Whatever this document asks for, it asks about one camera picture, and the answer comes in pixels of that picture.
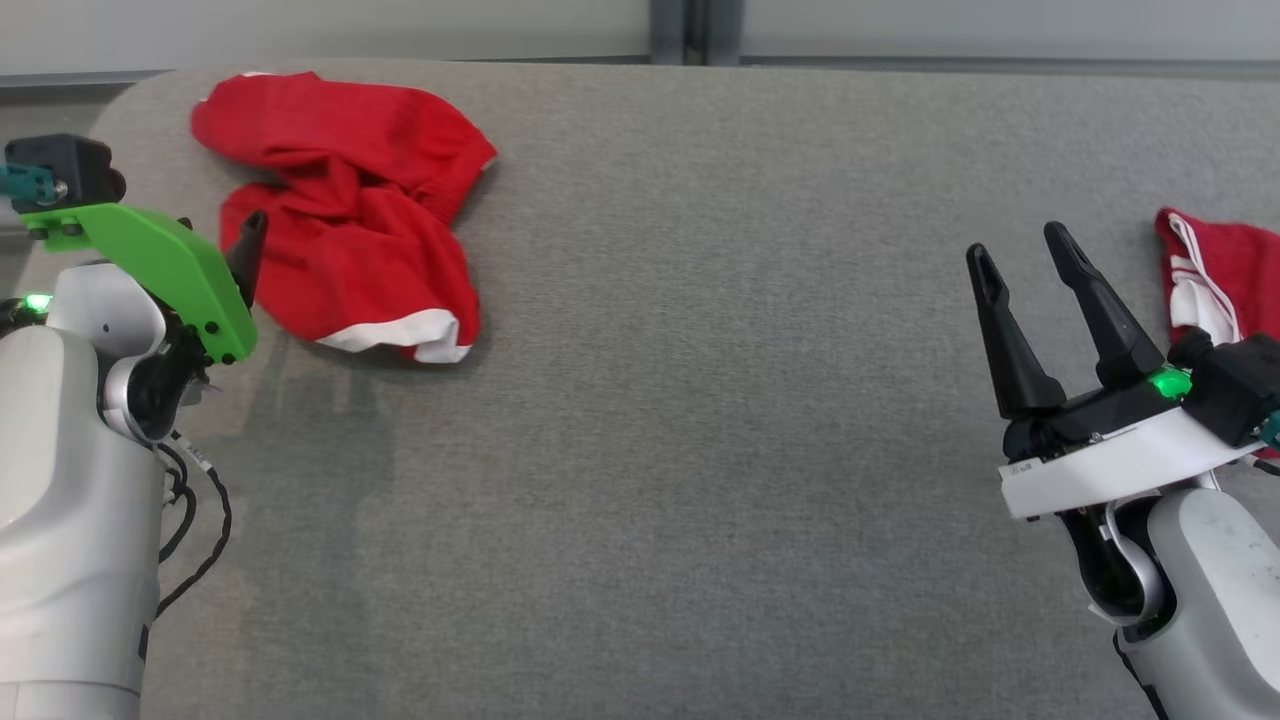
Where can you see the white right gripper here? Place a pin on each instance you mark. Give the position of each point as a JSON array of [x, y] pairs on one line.
[[1110, 460]]

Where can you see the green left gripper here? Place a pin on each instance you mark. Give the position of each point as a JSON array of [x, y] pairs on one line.
[[170, 265]]

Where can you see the red shorts with white stripe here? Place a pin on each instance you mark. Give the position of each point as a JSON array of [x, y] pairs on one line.
[[350, 230]]

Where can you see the red shirt with white trim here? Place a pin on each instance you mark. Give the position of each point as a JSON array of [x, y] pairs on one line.
[[1245, 270]]

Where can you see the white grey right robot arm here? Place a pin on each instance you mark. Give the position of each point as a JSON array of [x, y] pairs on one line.
[[1210, 600]]

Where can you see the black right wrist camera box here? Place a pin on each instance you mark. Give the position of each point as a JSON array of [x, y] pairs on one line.
[[1235, 385]]

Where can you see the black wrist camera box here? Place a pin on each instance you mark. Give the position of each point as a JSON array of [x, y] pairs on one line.
[[1235, 385], [70, 170]]

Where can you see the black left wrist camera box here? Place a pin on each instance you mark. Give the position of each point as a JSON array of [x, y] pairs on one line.
[[70, 170]]

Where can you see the grey partition post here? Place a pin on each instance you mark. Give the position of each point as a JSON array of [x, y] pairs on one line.
[[667, 30], [722, 30]]

